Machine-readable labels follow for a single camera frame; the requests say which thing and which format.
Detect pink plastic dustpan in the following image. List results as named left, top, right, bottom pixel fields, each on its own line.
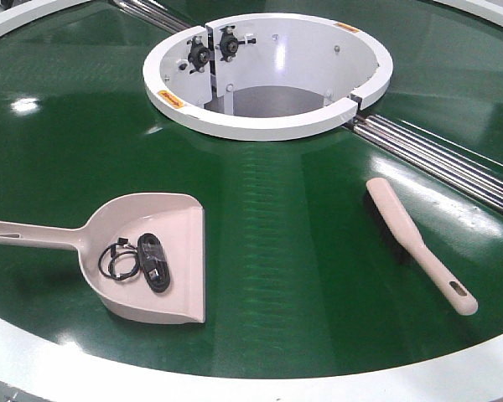
left=0, top=193, right=205, bottom=324

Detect black usb cable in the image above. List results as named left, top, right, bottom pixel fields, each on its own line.
left=136, top=232, right=173, bottom=294

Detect pink hand brush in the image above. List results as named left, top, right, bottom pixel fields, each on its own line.
left=363, top=178, right=479, bottom=316

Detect thin black cable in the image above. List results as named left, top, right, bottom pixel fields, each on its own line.
left=97, top=237, right=142, bottom=282

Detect white outer conveyor rim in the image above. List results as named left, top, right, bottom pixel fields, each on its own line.
left=0, top=1, right=503, bottom=401

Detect orange arrow label front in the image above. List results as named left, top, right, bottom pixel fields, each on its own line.
left=157, top=90, right=184, bottom=109

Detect orange label rear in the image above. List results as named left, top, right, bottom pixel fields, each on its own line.
left=334, top=22, right=359, bottom=33

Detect chrome roller bars top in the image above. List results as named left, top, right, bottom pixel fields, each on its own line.
left=110, top=0, right=192, bottom=34

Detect chrome roller bars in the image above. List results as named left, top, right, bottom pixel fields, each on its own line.
left=351, top=115, right=503, bottom=214
left=110, top=0, right=192, bottom=34

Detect chrome roller bars right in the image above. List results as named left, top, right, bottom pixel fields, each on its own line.
left=351, top=115, right=503, bottom=214

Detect white central conveyor ring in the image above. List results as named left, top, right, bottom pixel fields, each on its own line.
left=142, top=12, right=394, bottom=142

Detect left black bearing mount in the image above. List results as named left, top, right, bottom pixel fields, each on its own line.
left=188, top=36, right=210, bottom=74

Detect black bearing mount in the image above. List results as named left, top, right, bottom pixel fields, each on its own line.
left=216, top=25, right=257, bottom=63
left=188, top=36, right=210, bottom=74

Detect right black bearing mount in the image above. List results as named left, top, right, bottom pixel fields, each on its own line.
left=216, top=25, right=257, bottom=63

